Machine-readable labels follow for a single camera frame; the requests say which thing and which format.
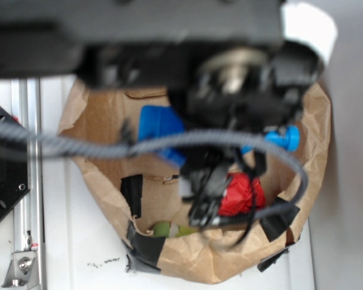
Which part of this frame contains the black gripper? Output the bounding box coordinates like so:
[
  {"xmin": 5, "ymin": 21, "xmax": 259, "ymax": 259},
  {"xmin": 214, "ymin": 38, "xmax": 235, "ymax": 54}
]
[{"xmin": 170, "ymin": 42, "xmax": 324, "ymax": 228}]

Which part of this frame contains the blue plastic bottle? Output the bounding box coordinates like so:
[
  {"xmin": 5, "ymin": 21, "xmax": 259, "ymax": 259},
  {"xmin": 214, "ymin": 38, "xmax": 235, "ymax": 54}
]
[{"xmin": 138, "ymin": 105, "xmax": 300, "ymax": 168}]

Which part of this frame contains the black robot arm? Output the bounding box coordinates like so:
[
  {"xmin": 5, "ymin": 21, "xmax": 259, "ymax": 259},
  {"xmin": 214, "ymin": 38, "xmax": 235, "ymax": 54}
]
[{"xmin": 0, "ymin": 1, "xmax": 333, "ymax": 228}]

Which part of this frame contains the red crumpled paper ball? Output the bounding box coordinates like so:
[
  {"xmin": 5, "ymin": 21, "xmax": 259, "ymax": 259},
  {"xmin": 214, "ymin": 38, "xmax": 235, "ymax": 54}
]
[{"xmin": 218, "ymin": 173, "xmax": 266, "ymax": 216}]

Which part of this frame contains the brown paper bag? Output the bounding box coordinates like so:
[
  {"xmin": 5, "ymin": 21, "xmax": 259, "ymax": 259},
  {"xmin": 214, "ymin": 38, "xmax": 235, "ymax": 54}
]
[{"xmin": 58, "ymin": 81, "xmax": 332, "ymax": 284}]

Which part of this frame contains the green and white toy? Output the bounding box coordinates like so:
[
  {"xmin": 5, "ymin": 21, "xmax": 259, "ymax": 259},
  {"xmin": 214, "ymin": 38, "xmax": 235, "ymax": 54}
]
[{"xmin": 152, "ymin": 222, "xmax": 197, "ymax": 238}]

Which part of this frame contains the aluminium frame rail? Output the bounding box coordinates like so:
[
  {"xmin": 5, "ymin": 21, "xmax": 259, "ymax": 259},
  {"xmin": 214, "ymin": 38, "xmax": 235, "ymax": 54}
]
[{"xmin": 10, "ymin": 78, "xmax": 46, "ymax": 290}]

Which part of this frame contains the grey braided cable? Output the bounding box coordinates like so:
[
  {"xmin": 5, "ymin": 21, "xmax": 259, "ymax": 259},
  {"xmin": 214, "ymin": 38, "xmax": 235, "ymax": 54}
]
[{"xmin": 0, "ymin": 117, "xmax": 309, "ymax": 250}]

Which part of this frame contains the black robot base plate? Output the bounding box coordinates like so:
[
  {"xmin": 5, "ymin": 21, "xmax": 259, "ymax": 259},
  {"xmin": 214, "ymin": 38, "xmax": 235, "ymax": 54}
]
[{"xmin": 0, "ymin": 95, "xmax": 31, "ymax": 233}]

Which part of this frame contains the metal corner bracket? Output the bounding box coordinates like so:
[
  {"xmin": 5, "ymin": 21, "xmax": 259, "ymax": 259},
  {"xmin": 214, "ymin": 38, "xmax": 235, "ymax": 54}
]
[{"xmin": 1, "ymin": 251, "xmax": 40, "ymax": 289}]

